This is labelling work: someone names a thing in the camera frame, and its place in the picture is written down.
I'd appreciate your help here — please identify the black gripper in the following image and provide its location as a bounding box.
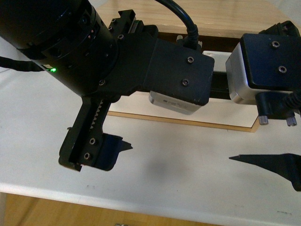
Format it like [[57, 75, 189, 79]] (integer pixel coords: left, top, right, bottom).
[[58, 10, 158, 171]]

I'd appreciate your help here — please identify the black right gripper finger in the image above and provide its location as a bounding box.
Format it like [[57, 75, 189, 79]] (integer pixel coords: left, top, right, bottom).
[[229, 153, 301, 191]]

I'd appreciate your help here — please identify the black drawer handle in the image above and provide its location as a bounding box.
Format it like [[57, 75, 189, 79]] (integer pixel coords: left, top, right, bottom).
[[210, 72, 230, 100]]

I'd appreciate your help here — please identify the wooden two-drawer cabinet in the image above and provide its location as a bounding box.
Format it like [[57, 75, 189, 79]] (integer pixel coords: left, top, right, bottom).
[[92, 0, 301, 133]]

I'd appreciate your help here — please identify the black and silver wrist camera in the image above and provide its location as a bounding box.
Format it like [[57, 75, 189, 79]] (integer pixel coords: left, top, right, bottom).
[[143, 39, 214, 115]]

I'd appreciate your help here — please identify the black braided cable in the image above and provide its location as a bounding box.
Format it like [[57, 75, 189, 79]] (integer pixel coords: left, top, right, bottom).
[[0, 56, 45, 73]]

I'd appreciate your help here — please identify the black camera cable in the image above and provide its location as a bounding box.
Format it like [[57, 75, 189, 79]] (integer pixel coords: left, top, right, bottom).
[[154, 0, 203, 50]]

